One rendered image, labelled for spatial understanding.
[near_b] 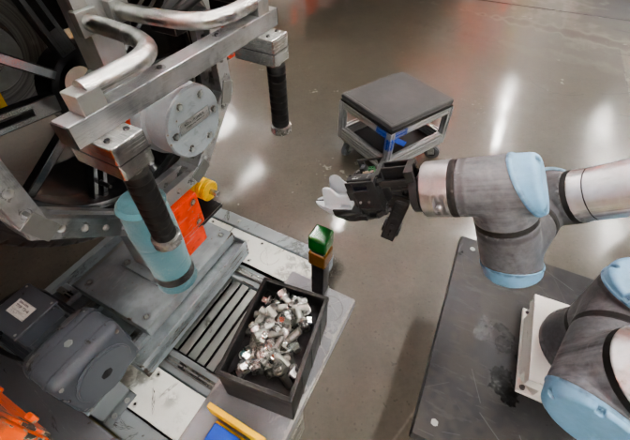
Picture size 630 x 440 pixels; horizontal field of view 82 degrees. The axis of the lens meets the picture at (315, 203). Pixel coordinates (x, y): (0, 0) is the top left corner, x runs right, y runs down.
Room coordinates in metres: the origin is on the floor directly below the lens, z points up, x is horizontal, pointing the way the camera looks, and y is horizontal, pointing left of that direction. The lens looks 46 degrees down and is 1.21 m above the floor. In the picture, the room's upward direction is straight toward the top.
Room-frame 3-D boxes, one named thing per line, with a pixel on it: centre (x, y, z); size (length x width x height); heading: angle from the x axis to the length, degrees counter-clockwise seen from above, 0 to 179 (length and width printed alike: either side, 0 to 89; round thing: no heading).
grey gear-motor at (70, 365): (0.40, 0.67, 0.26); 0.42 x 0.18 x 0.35; 62
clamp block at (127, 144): (0.37, 0.26, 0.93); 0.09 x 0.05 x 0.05; 62
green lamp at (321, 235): (0.44, -0.01, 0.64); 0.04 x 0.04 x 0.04; 62
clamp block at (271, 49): (0.67, 0.10, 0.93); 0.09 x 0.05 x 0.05; 62
